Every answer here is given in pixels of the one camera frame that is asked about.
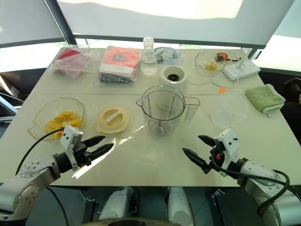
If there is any white rounded robot leg shell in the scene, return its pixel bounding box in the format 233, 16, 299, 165
97, 187, 139, 222
167, 186, 196, 226

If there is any white cup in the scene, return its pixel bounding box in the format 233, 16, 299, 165
160, 65, 190, 111

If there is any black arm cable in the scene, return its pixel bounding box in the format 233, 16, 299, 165
15, 127, 65, 176
210, 153, 301, 218

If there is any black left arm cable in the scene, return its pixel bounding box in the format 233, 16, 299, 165
15, 127, 65, 176

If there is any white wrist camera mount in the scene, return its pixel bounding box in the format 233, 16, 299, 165
60, 125, 84, 171
215, 129, 239, 177

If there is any metal table bracket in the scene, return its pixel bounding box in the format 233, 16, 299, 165
82, 197, 99, 212
211, 188, 226, 201

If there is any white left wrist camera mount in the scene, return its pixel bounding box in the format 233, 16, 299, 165
60, 125, 84, 171

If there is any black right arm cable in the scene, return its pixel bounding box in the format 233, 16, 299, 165
210, 153, 301, 218

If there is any plastic bag of pink cloths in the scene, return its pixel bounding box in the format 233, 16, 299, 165
95, 46, 142, 87

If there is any orange and black gadget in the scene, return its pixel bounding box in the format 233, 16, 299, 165
215, 52, 243, 62

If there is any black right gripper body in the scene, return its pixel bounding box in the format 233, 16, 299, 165
208, 138, 226, 170

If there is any green folded towel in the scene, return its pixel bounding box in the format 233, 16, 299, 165
246, 84, 286, 116

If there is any leaf-shaped glass bowl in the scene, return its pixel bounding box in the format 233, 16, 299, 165
27, 97, 86, 142

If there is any wide grey roller blind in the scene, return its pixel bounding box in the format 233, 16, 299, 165
56, 0, 292, 49

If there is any clear blender jug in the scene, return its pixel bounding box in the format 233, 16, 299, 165
135, 85, 201, 139

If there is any white plug cable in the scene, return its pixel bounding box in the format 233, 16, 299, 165
211, 61, 245, 90

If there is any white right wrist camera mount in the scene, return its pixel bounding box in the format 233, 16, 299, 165
215, 129, 239, 177

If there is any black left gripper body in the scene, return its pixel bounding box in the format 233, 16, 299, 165
74, 142, 94, 168

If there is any clear plastic container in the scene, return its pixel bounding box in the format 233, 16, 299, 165
210, 93, 249, 129

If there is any clear plastic measuring cup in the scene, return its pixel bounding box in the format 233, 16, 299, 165
162, 50, 185, 69

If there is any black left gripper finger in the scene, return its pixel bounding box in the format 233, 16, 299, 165
83, 135, 106, 149
90, 143, 115, 161

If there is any round glass bowl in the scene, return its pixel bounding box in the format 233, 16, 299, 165
194, 51, 228, 76

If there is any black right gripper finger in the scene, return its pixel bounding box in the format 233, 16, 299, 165
182, 147, 211, 175
198, 135, 216, 148

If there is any white power strip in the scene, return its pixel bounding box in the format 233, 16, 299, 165
222, 61, 261, 82

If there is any clear plastic bottle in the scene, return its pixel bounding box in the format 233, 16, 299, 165
140, 37, 158, 75

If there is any plastic bag of red cloth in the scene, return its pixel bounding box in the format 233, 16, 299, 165
50, 48, 98, 80

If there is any cream blender lid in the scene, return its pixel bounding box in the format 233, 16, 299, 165
95, 105, 131, 135

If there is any crumpled bag with blue items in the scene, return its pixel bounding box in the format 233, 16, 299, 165
155, 47, 179, 63

